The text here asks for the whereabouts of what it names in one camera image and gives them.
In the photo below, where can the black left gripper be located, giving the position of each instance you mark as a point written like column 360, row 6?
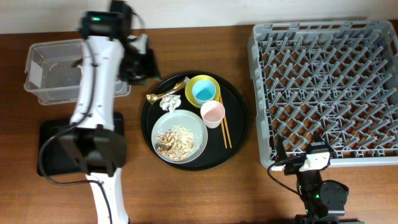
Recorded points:
column 150, row 70

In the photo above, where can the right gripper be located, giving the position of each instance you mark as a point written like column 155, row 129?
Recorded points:
column 294, row 168

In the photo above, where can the white tissue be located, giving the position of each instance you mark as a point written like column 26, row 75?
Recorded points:
column 170, row 103

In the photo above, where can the grey round plate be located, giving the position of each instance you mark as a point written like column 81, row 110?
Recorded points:
column 187, row 119

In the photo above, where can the yellow plastic bowl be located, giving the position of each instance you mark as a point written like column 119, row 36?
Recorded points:
column 190, row 84

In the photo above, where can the light blue plastic cup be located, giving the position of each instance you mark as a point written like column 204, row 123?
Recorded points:
column 203, row 90

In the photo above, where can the food scraps and rice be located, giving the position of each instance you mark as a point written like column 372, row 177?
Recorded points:
column 177, row 143

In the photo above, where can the pink plastic cup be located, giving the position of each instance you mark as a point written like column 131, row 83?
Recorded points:
column 212, row 113

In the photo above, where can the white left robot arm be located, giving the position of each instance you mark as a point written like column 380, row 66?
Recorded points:
column 92, row 143

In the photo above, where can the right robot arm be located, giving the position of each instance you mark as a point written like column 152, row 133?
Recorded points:
column 324, row 200

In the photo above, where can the grey dishwasher rack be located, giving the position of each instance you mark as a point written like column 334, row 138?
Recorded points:
column 335, row 79

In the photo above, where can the wooden chopstick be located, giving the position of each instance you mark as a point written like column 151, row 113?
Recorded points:
column 222, row 125
column 227, row 136

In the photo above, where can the round black tray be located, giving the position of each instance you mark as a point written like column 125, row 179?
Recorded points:
column 215, row 152

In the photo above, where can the clear plastic bin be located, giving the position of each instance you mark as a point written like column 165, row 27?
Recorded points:
column 79, row 70

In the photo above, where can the black rectangular tray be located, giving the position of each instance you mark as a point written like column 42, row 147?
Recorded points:
column 55, row 159

